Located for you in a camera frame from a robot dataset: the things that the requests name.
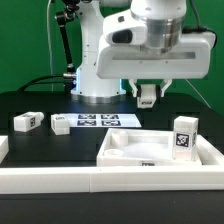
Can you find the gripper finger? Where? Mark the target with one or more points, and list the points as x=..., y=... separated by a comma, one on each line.
x=162, y=87
x=134, y=87

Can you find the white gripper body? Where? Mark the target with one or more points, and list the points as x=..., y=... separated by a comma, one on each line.
x=190, y=58

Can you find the white square tabletop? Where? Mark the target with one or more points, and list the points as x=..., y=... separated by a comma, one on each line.
x=133, y=147

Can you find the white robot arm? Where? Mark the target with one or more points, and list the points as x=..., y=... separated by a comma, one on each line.
x=164, y=20

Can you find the white sheet with fiducial markers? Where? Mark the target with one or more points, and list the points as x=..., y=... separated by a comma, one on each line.
x=102, y=120

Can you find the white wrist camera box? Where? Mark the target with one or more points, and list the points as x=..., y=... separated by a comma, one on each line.
x=123, y=28

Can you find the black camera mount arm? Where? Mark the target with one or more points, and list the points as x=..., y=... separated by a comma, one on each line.
x=62, y=18

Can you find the white U-shaped fence wall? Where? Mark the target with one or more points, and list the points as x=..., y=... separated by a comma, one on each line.
x=107, y=179

